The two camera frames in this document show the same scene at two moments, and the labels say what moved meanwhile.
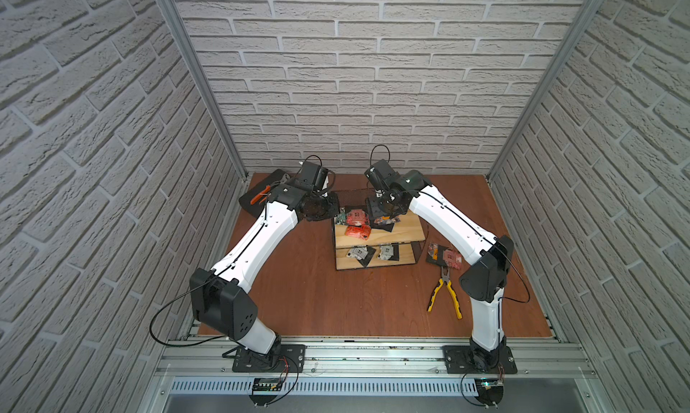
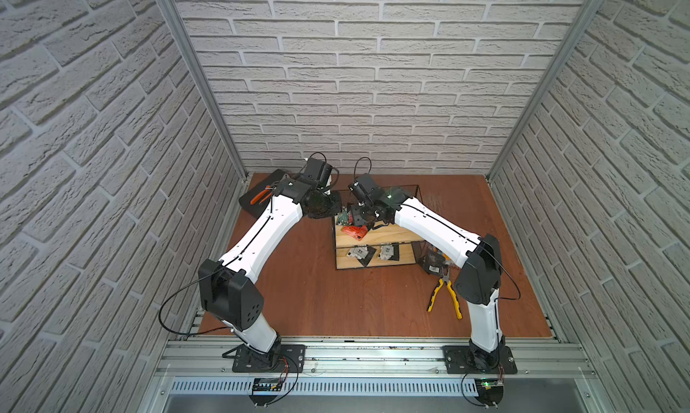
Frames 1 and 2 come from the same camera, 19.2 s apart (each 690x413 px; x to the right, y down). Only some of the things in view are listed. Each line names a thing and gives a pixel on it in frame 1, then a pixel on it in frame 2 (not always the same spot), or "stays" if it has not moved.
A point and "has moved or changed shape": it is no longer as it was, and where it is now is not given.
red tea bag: [357, 217] has moved or changed shape
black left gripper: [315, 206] stays
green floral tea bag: [341, 217] stays
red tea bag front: [362, 232] stays
